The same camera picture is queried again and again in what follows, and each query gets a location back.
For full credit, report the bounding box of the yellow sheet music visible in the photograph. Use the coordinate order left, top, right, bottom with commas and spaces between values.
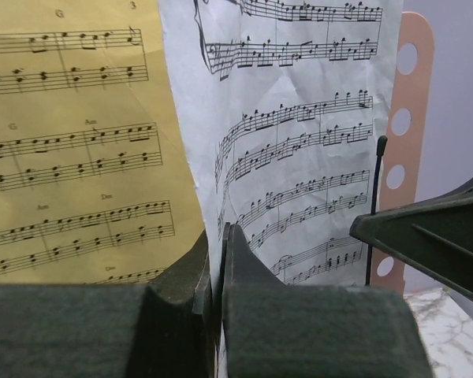
0, 1, 203, 284

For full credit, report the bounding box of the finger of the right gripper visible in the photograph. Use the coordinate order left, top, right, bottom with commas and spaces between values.
349, 177, 473, 301

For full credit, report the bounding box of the pink music stand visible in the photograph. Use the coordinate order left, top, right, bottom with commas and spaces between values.
364, 11, 435, 295

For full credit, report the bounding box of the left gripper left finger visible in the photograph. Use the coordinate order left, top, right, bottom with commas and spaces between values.
0, 235, 213, 377

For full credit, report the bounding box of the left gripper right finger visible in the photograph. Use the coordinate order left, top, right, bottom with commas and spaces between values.
222, 224, 433, 377

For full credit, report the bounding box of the white sheet music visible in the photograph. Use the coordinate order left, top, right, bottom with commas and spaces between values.
157, 0, 404, 378

